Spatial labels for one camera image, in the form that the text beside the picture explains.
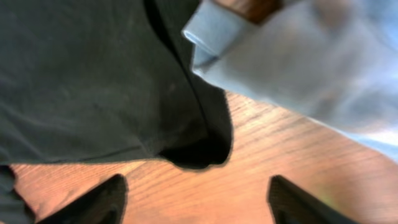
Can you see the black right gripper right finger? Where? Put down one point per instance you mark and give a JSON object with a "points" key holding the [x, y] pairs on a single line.
{"points": [[292, 205]]}

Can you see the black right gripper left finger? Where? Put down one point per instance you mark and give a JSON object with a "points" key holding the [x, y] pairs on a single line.
{"points": [[104, 204]]}

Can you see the black t-shirt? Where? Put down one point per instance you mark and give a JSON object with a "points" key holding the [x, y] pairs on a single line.
{"points": [[102, 81]]}

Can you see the light blue garment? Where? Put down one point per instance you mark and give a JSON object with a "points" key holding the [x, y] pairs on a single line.
{"points": [[334, 62]]}

